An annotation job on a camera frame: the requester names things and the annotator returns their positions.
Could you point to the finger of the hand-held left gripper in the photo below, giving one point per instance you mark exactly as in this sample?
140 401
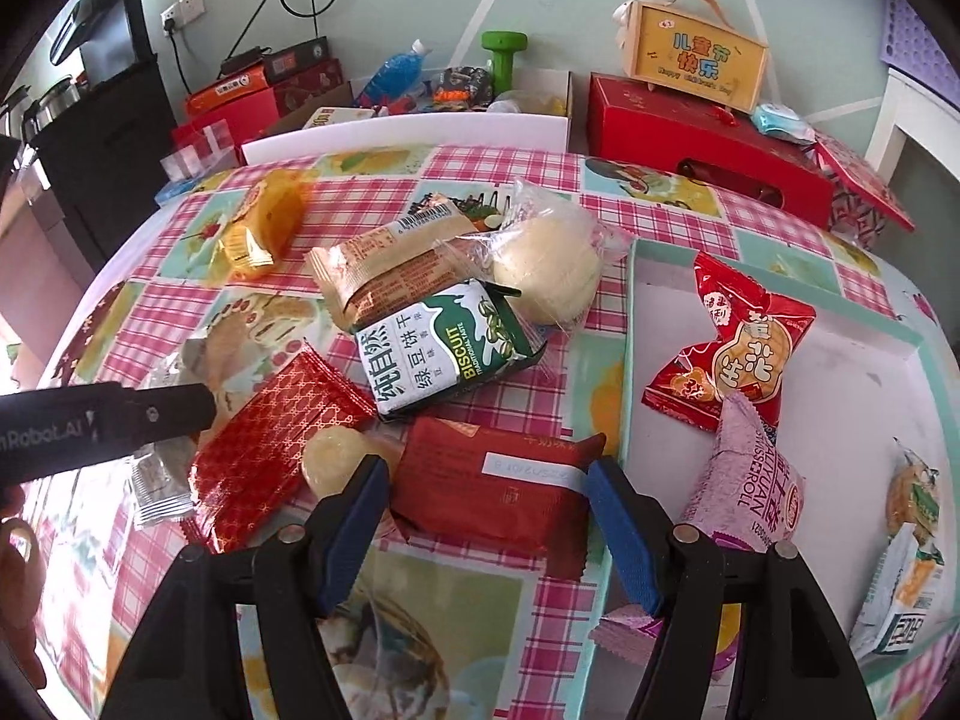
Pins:
169 412

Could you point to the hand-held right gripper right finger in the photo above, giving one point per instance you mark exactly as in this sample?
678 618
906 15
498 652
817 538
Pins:
622 532

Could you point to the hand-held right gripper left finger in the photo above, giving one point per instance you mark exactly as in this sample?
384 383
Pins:
352 532

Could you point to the small round yellow pastry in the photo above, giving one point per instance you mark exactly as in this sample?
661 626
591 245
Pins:
334 457

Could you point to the white snack packet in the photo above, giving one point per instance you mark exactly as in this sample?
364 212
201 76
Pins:
161 491

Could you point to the red gold patterned packet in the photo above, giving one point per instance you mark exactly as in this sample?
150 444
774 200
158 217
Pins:
262 450

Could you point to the pink cake roll packet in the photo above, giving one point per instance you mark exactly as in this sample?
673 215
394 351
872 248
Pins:
750 480

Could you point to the dark red packet white label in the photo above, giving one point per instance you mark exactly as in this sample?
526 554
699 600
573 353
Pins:
487 487

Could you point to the green white biscuit packet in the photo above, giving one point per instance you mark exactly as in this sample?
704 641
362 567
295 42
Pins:
435 360

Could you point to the yellow bread packet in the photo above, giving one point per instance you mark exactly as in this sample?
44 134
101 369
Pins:
259 232

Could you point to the red twisted-end snack packet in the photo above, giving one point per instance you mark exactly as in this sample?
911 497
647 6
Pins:
742 345

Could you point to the white shallow box teal rim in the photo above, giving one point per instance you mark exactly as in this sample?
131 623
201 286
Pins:
840 405

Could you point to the white green cracker packet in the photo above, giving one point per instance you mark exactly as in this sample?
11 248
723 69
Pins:
900 592

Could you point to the mushroom print cookie packet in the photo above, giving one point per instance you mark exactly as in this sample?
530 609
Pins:
911 495

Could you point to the person's left hand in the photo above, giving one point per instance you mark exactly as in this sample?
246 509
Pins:
11 562

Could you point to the pink checked tablecloth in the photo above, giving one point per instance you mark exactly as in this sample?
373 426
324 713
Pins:
112 300

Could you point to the beige biscuit packet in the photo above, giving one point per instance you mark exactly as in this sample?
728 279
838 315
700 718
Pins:
390 270

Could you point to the red white checked box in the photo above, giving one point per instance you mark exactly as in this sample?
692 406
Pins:
202 150

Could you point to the round bun in clear bag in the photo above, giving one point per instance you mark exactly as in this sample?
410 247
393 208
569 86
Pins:
547 270

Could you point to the black cabinet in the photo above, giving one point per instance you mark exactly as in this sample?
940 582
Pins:
112 142

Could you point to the orange box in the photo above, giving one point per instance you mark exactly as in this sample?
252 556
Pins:
229 88

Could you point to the silver metal pot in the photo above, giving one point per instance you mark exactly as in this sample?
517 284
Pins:
52 101

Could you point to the yellow print small box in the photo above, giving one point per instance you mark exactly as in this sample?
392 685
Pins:
334 116

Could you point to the black power strip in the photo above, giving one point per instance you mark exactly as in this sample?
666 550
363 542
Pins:
244 60

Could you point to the dark red box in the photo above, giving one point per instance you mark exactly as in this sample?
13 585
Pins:
307 75

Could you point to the black appliance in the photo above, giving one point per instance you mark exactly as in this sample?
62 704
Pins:
112 45

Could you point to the white cardboard box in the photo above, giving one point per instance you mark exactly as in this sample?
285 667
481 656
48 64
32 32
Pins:
412 131

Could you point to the blue bottle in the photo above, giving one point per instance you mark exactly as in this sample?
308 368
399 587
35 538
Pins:
390 75

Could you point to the red gift box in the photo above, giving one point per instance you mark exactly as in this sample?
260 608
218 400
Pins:
675 127

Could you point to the red patterned tin box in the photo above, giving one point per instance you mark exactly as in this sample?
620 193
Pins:
862 180

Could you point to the wet wipes pack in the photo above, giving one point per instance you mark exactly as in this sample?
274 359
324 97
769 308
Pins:
780 122

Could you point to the green dumbbell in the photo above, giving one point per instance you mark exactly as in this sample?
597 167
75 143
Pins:
504 60

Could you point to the white shelf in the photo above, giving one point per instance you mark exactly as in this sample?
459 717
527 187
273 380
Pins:
896 112

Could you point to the purple plastic basket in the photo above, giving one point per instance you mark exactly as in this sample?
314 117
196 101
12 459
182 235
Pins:
919 45

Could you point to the white wall socket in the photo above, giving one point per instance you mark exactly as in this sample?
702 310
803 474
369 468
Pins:
184 6

